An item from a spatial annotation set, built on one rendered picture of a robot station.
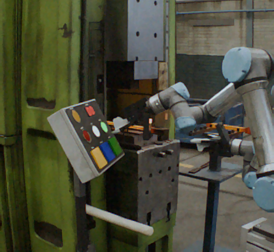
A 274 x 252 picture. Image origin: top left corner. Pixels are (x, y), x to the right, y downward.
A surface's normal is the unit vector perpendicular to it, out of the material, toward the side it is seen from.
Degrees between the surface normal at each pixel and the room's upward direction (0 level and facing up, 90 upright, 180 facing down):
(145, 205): 90
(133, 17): 90
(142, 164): 90
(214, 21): 90
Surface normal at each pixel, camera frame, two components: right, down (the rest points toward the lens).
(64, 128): -0.26, 0.15
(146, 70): 0.77, 0.11
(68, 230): -0.64, 0.11
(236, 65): -0.86, -0.05
